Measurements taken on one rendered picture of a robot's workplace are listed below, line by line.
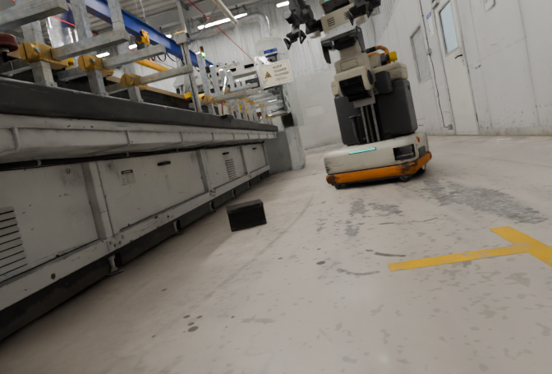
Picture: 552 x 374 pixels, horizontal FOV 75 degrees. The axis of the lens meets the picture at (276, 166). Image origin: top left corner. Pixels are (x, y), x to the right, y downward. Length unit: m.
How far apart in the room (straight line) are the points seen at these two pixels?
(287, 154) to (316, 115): 6.26
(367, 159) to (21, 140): 1.94
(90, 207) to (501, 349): 1.46
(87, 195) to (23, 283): 0.46
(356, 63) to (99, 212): 1.81
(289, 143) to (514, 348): 4.76
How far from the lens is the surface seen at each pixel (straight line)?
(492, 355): 0.72
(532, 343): 0.76
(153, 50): 1.43
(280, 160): 5.45
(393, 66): 2.76
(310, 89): 11.69
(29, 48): 1.28
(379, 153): 2.45
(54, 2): 1.01
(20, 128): 1.19
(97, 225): 1.70
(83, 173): 1.70
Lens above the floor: 0.39
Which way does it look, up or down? 3 degrees down
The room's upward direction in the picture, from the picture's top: 12 degrees counter-clockwise
